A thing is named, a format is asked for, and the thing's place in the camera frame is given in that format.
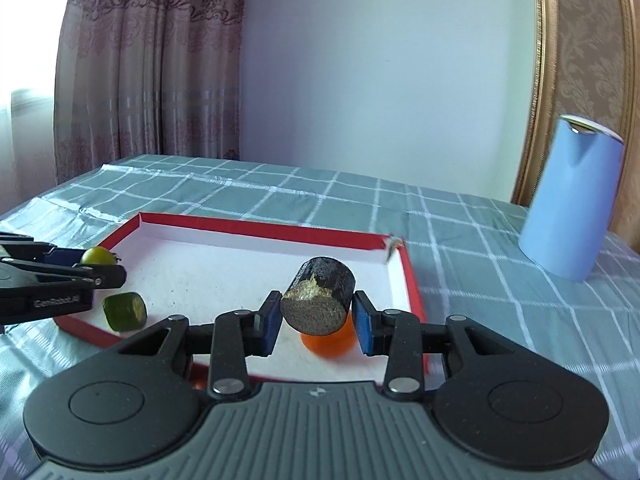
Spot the blue kettle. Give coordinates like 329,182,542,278
517,114,626,282

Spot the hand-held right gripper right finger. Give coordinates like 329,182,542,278
351,290,521,397

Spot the gold framed wall panel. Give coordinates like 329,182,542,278
510,0,640,256

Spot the dark sugarcane piece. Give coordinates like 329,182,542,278
280,256,357,336

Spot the orange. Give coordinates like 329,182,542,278
300,316,358,358

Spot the red cardboard box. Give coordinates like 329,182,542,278
52,212,432,392

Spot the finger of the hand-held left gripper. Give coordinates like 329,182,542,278
0,232,84,265
0,261,127,292

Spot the green tomato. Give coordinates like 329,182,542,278
80,246,121,267

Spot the teal checked tablecloth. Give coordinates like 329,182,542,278
0,154,640,480

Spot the white sheer curtain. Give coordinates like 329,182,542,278
0,25,62,218

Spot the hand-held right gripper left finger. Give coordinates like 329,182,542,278
115,290,284,402

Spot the pink patterned curtain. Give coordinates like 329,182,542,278
52,0,249,186

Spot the green cucumber piece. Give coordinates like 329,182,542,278
103,292,148,332

